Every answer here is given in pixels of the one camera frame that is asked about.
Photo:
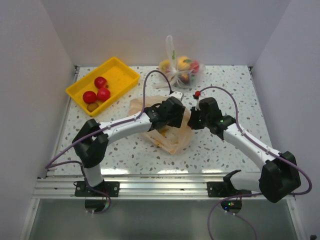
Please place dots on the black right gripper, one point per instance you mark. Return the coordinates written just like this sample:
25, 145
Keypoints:
192, 122

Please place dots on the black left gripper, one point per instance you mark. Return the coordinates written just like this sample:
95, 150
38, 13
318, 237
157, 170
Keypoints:
177, 122

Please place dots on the orange banana print plastic bag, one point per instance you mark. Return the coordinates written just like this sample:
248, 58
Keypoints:
171, 139

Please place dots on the red apple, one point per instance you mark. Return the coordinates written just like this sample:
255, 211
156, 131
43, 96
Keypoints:
103, 94

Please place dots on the small red fruit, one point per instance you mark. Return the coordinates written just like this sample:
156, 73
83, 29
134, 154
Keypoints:
89, 97

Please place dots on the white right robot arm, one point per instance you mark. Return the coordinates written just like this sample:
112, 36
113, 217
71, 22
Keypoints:
278, 176

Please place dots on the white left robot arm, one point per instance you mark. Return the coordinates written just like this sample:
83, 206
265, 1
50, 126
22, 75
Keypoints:
91, 142

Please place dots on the clear plastic bag of fruit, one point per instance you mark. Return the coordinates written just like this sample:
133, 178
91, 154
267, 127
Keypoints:
181, 71

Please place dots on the yellow plastic tray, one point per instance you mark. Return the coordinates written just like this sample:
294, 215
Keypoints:
120, 79

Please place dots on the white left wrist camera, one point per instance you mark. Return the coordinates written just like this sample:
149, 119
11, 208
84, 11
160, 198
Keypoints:
178, 95

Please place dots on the aluminium mounting rail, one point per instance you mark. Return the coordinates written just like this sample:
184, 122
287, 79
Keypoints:
135, 187

